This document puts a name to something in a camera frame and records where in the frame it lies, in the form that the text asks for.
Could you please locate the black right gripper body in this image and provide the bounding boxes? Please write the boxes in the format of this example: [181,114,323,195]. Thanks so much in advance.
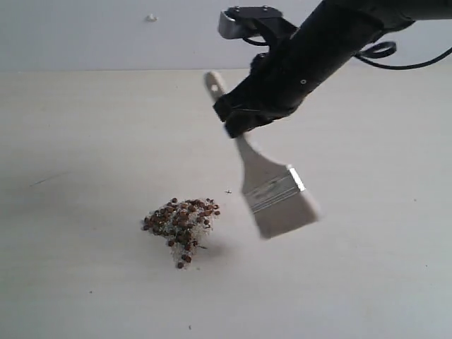
[243,1,383,119]

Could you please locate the white wooden paint brush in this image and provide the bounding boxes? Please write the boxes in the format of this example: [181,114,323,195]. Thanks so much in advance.
[203,71,321,241]

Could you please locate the brown beans and rice grains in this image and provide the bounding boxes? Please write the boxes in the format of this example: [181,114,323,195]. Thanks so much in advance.
[141,197,221,270]

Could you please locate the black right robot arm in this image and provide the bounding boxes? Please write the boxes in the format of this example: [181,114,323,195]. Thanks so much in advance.
[214,1,451,138]

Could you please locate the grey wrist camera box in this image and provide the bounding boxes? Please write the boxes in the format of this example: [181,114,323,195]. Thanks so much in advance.
[218,6,283,40]

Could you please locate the black camera cable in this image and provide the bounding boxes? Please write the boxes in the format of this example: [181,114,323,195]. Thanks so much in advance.
[243,35,452,70]

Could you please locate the white wall plug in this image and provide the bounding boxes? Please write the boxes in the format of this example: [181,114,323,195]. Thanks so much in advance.
[145,14,158,23]

